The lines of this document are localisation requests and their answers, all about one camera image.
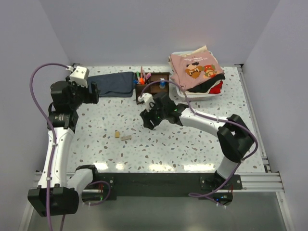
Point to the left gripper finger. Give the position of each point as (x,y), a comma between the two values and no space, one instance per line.
(94,98)
(94,87)

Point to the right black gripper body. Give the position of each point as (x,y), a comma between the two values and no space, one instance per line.
(160,114)

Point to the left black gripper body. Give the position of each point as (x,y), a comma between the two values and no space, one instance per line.
(81,94)

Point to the blue grey pencil sharpener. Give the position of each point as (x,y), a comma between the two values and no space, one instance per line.
(162,83)

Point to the tan eraser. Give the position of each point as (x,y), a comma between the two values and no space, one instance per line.
(124,138)

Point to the black orange highlighter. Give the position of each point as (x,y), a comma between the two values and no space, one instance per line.
(142,81)

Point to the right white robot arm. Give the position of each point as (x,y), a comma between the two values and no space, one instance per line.
(234,137)

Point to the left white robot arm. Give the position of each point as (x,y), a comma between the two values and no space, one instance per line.
(56,193)

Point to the white laundry basket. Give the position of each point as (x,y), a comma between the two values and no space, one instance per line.
(192,96)

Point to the folded dark blue cloth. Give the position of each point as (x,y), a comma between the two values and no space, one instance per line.
(119,85)

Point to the brown wooden desk organizer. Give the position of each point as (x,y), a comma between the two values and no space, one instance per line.
(155,88)

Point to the pink pixel-print shirt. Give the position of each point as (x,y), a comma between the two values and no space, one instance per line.
(197,69)

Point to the black garment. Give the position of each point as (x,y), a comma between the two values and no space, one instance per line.
(205,86)

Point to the red garment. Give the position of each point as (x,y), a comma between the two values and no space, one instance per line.
(216,88)

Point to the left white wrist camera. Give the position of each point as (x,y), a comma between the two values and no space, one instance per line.
(80,76)

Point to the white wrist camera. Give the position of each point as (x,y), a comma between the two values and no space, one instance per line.
(147,98)
(80,76)

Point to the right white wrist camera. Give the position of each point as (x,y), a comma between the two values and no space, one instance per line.
(147,98)

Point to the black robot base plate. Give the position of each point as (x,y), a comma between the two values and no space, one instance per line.
(165,185)

